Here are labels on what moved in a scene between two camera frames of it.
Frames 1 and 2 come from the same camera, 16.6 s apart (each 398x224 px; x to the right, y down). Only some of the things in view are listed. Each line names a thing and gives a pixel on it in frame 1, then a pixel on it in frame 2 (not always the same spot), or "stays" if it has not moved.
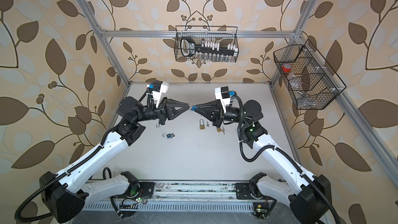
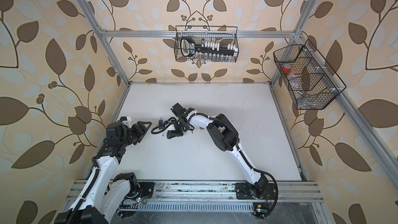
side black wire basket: [309, 80] stays
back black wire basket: [206, 44] stays
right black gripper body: [229, 117] -> [179, 127]
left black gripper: [165, 108] -> [140, 134]
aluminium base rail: [184, 196] stays
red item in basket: [286, 67] stays
